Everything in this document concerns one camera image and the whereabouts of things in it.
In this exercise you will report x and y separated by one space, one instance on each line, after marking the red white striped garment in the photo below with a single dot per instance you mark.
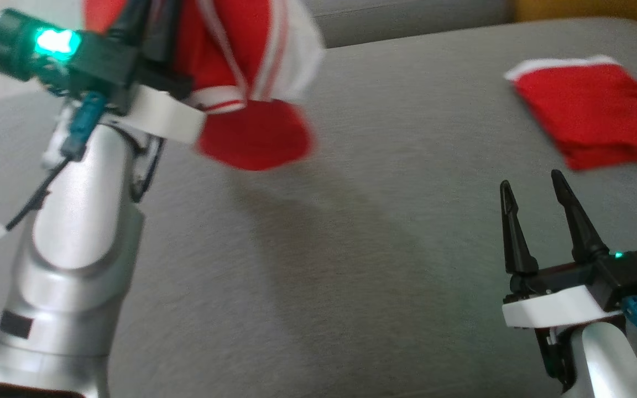
252 132

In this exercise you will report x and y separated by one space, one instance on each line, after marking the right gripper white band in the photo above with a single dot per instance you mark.
556 307

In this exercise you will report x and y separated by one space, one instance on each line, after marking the grey sofa back cushion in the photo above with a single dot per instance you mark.
407 19

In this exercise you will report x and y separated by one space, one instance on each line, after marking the grey sofa seat cushion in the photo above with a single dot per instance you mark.
379 249

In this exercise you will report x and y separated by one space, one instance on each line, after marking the folded red garment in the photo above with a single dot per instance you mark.
589 110

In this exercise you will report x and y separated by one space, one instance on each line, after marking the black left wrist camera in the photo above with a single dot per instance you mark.
20 44

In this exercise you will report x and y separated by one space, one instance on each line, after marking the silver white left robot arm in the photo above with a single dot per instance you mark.
75 249

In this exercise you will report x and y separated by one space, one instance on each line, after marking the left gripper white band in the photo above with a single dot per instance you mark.
163 113

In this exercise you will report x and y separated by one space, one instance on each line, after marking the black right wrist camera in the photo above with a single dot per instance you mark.
636 273

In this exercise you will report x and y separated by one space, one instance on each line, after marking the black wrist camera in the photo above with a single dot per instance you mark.
636 273
20 44

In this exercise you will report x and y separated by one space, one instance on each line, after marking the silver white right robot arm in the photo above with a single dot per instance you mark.
600 365

